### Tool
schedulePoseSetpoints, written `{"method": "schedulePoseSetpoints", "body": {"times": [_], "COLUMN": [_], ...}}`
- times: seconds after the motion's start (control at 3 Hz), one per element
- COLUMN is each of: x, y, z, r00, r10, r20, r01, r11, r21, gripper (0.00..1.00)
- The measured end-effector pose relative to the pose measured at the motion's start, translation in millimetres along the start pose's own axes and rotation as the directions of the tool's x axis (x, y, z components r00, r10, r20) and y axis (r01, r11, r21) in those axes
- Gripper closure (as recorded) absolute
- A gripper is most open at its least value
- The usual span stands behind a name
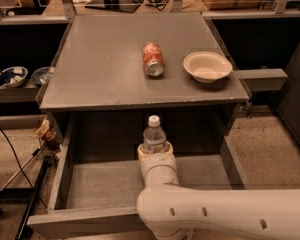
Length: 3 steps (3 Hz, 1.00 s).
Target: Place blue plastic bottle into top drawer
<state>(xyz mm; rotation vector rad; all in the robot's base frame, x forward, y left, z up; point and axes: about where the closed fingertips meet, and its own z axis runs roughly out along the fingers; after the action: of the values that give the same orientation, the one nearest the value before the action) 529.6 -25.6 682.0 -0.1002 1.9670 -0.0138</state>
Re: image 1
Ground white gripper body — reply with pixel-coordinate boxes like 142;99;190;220
140;153;177;179

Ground clear plastic tea bottle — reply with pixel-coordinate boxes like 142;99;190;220
143;115;166;154

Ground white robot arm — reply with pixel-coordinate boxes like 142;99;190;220
136;145;300;240

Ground open grey top drawer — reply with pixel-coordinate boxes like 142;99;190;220
28;110;247;240

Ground grey drawer cabinet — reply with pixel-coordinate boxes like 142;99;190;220
41;13;248;161

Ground red soda can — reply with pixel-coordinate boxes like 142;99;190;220
142;42;165;77

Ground white paper bowl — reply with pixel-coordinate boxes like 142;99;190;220
183;51;233;83

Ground snack bags on floor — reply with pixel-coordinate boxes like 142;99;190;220
34;118;61;159

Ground blue bowl on shelf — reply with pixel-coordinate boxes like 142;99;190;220
31;67;54;86

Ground bowl with small items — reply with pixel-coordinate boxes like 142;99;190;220
0;66;28;88

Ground black monitor stand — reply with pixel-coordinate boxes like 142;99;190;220
85;0;141;13

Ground black tripod stand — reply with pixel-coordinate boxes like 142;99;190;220
0;63;51;240

